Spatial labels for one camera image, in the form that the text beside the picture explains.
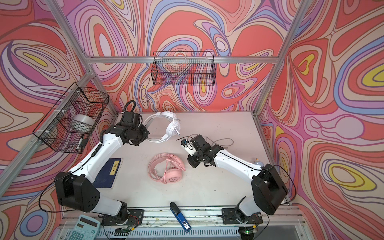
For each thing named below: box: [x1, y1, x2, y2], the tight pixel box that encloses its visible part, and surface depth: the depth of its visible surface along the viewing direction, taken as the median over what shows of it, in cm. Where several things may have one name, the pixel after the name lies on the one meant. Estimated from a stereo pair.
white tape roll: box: [69, 114, 95, 133], surface depth 74 cm
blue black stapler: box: [169, 201, 192, 233], surface depth 72 cm
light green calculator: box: [67, 214, 101, 240], surface depth 70 cm
